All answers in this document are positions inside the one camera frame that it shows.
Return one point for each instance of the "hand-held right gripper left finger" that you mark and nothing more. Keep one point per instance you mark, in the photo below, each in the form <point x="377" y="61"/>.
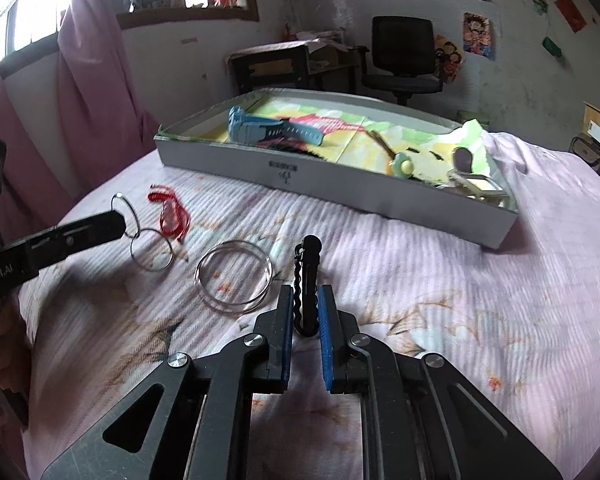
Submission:
<point x="282" y="330"/>

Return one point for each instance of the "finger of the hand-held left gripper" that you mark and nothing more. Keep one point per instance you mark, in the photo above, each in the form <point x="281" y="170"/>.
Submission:
<point x="80" y="235"/>

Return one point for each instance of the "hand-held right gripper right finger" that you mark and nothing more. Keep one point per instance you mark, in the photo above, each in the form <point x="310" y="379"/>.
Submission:
<point x="327" y="340"/>

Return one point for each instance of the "silver hoop rings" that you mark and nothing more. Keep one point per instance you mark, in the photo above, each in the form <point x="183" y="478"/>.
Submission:
<point x="131" y="250"/>

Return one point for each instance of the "white cardboard box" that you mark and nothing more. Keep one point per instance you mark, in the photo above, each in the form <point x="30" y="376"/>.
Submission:
<point x="330" y="185"/>

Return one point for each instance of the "blue smartwatch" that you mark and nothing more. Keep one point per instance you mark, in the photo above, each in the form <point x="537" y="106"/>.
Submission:
<point x="250" y="127"/>

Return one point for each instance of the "person's left hand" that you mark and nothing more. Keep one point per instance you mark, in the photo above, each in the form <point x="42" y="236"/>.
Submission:
<point x="0" y="345"/>

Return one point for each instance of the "clear bangles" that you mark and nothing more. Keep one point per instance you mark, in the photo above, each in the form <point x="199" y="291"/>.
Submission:
<point x="198" y="280"/>

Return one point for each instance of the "pink curtain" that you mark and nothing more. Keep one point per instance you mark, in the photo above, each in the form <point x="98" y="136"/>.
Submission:
<point x="90" y="85"/>

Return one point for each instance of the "green round trinket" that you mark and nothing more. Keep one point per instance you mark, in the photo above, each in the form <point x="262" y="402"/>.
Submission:
<point x="404" y="165"/>

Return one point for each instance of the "brown hair stick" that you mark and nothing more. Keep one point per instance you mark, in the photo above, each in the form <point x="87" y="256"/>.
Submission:
<point x="380" y="142"/>

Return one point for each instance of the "green patterned lining paper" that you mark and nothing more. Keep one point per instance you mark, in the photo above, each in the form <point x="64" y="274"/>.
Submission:
<point x="340" y="130"/>

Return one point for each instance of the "grey oval mirror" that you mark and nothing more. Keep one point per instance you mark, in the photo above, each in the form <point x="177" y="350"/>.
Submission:
<point x="463" y="160"/>

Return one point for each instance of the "dark wooden desk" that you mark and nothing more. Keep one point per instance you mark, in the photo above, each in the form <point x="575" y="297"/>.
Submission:
<point x="270" y="67"/>

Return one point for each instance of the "black office chair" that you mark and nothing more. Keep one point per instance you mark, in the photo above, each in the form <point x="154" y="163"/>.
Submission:
<point x="402" y="45"/>

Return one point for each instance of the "yellow cartoon poster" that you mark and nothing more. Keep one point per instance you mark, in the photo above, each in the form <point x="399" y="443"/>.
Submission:
<point x="450" y="60"/>

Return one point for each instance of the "cartoon boy poster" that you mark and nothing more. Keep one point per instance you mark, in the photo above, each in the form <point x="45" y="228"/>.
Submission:
<point x="478" y="35"/>

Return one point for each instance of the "green hanging pouch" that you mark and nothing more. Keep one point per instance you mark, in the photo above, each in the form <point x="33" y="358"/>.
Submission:
<point x="552" y="47"/>

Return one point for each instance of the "red diamond paper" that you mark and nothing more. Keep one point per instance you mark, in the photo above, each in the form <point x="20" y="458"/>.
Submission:
<point x="570" y="12"/>

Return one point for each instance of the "white wall paper sheet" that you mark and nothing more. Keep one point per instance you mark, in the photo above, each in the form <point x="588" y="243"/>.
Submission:
<point x="495" y="10"/>

